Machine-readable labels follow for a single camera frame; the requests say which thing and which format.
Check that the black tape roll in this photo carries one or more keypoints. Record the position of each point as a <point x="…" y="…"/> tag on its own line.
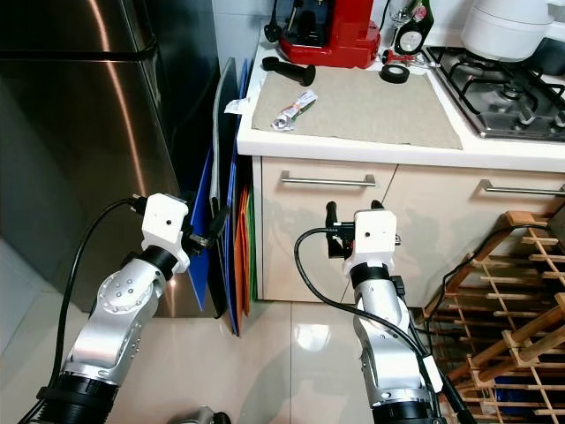
<point x="382" y="73"/>

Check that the white round pot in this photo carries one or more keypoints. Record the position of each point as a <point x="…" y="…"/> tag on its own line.
<point x="512" y="31"/>

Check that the clear wine glass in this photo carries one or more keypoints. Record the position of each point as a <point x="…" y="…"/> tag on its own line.
<point x="402" y="11"/>

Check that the wooden slatted rack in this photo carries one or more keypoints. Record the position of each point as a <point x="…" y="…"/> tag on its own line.
<point x="525" y="218"/>

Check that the blue plastic crate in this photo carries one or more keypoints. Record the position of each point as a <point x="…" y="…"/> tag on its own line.
<point x="521" y="390"/>

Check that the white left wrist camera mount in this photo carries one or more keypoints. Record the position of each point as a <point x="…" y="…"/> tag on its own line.
<point x="166" y="225"/>

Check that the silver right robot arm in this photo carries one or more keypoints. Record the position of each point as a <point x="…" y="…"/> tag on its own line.
<point x="393" y="353"/>

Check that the white printed paper label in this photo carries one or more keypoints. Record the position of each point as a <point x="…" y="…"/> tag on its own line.
<point x="236" y="107"/>

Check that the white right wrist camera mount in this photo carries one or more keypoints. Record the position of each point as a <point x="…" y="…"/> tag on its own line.
<point x="375" y="237"/>

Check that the metal spoon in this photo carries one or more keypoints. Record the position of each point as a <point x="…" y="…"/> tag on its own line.
<point x="425" y="61"/>

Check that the stainless steel gas hob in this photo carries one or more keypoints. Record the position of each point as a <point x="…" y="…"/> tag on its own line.
<point x="494" y="129"/>

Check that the grey plastic board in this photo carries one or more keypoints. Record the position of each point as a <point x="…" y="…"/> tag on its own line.
<point x="223" y="132"/>

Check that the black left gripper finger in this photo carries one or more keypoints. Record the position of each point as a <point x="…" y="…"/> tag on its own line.
<point x="219" y="223"/>

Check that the green plastic board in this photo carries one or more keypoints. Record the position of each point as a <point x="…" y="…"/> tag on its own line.
<point x="252" y="238"/>

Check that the cream kitchen base cabinet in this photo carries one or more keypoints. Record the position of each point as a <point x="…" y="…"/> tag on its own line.
<point x="274" y="265"/>

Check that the tall stainless steel fridge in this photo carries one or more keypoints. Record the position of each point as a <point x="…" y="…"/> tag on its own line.
<point x="71" y="132"/>

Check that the small dark grey fridge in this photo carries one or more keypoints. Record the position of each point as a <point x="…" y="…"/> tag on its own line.
<point x="558" y="225"/>

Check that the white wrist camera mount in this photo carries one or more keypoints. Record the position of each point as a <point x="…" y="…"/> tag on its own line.
<point x="375" y="237"/>
<point x="166" y="225"/>

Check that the beige woven table mat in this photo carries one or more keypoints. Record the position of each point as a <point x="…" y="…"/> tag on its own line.
<point x="362" y="115"/>

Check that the white plastic food packet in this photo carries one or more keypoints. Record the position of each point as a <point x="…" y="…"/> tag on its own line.
<point x="296" y="112"/>

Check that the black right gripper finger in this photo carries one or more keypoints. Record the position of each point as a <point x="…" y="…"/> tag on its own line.
<point x="376" y="206"/>
<point x="333" y="221"/>

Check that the orange plastic board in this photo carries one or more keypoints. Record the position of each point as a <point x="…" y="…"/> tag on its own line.
<point x="242" y="265"/>

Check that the blue plastic board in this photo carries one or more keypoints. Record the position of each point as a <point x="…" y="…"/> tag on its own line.
<point x="240" y="132"/>

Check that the red kitchen appliance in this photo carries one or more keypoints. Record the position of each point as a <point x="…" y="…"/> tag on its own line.
<point x="353" y="40"/>

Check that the grey robot foot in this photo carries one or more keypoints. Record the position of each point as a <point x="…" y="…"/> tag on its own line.
<point x="201" y="416"/>

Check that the black power plug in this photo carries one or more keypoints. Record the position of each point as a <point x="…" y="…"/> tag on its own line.
<point x="271" y="32"/>

